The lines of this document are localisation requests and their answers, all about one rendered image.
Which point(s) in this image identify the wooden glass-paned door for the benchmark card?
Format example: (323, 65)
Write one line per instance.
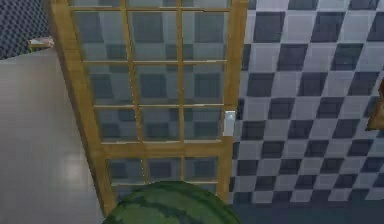
(230, 66)

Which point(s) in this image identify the small pale box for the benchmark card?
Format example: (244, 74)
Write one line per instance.
(41, 42)

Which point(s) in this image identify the brown wooden furniture piece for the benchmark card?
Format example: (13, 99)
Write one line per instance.
(377, 113)

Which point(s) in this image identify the green striped watermelon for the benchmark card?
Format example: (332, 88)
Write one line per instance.
(170, 206)

